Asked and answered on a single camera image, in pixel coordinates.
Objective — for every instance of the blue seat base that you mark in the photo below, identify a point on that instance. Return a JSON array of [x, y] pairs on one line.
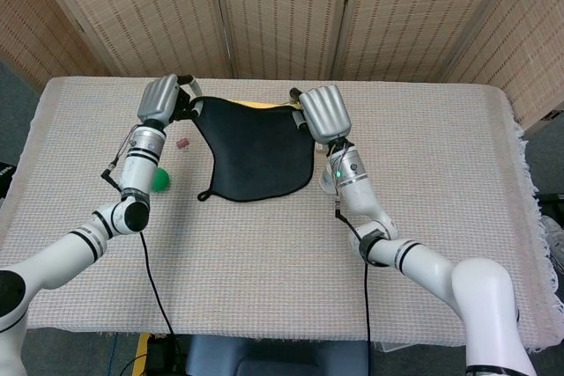
[[277, 356]]

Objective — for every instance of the white woven tablecloth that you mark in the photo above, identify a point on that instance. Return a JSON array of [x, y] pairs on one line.
[[264, 261]]

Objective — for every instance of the black box with white text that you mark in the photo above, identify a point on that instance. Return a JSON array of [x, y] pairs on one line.
[[6, 180]]

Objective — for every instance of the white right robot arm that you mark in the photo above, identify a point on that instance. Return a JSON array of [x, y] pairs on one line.
[[480, 288]]

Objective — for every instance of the small pink clip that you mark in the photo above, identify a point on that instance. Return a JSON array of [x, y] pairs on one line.
[[183, 143]]

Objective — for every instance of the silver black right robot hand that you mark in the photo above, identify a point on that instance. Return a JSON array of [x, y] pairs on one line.
[[326, 112]]

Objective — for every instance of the white paper cup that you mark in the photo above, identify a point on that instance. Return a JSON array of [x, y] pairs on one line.
[[325, 180]]

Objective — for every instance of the white shoe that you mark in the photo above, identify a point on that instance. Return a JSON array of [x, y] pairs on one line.
[[554, 239]]

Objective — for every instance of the black object beside table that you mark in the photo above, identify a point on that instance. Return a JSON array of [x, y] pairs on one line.
[[551, 203]]

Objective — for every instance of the woven bamboo folding screen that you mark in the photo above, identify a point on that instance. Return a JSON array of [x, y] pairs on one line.
[[282, 15]]

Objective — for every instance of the green ball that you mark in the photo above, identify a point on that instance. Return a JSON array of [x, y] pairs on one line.
[[162, 180]]

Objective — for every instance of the yellow cloth with black back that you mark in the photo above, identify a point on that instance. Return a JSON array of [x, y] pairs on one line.
[[260, 151]]

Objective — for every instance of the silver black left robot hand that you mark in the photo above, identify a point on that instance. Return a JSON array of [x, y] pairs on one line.
[[156, 98]]

